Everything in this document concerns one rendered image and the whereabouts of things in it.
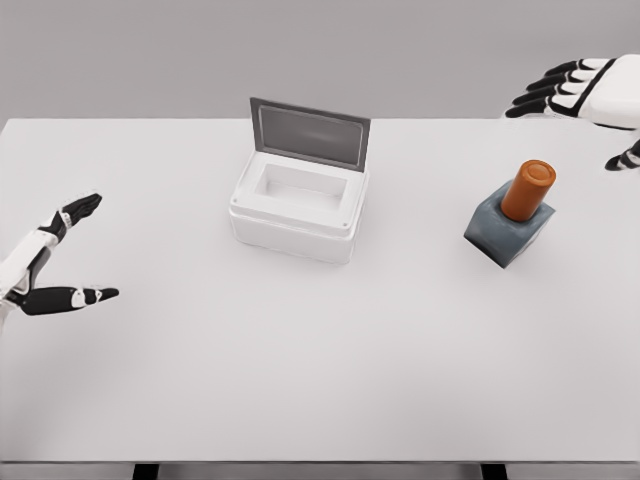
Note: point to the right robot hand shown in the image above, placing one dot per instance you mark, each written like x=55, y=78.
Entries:
x=615, y=90

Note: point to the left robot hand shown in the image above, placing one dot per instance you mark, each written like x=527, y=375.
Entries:
x=30, y=250

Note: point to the grey bottle with orange cap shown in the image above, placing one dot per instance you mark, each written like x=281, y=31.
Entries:
x=512, y=215

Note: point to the white box with grey lid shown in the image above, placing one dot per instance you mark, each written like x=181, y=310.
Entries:
x=300, y=200

